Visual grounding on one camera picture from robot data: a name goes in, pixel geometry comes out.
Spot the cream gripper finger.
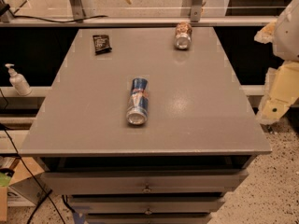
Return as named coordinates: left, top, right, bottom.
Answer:
left=254, top=21, right=276, bottom=44
left=256, top=62, right=299, bottom=124

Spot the blue silver redbull can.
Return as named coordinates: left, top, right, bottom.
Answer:
left=126, top=77, right=149, bottom=125

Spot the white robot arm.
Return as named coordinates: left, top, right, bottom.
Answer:
left=254, top=0, right=299, bottom=125

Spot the top grey drawer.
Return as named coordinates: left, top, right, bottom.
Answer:
left=42, top=170, right=249, bottom=195

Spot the grey drawer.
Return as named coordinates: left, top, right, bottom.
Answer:
left=69, top=196, right=224, bottom=214
left=86, top=214, right=212, bottom=224
left=42, top=170, right=249, bottom=195

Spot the grey drawer cabinet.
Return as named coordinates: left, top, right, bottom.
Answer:
left=20, top=27, right=273, bottom=224

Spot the black snack packet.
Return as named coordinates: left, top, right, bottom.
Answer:
left=93, top=35, right=112, bottom=54

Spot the middle grey drawer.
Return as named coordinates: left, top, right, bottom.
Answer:
left=69, top=196, right=224, bottom=214

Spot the bottom grey drawer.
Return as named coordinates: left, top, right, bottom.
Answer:
left=86, top=214, right=212, bottom=224

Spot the white pump dispenser bottle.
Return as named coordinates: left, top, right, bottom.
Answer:
left=5, top=63, right=32, bottom=96

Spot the brown cardboard box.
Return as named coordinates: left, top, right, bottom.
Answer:
left=0, top=156, right=50, bottom=221

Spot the green object on box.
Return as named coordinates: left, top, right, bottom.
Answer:
left=0, top=169, right=14, bottom=187

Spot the grey metal frame bracket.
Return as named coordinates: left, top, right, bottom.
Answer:
left=190, top=0, right=203, bottom=22

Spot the black cable on rail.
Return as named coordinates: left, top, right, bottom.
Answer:
left=12, top=14, right=108, bottom=23

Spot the grey metal frame leg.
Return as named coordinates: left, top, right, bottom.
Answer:
left=69, top=0, right=85, bottom=20

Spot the black floor cable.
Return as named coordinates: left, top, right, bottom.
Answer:
left=0, top=123, right=66, bottom=224

